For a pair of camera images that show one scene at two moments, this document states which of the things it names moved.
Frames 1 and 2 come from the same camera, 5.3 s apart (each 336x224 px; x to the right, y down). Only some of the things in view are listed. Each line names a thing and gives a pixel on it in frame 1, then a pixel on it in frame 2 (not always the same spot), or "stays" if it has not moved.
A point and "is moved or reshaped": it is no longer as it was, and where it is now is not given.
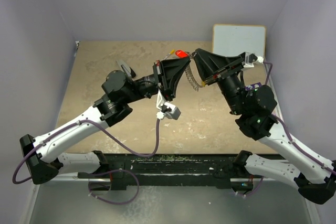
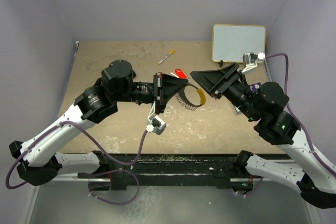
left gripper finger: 172,67 -> 169,81
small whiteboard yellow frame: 234,40 stays
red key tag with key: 182,54 is moved or reshaped
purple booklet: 253,86 stays
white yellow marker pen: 170,53 stays
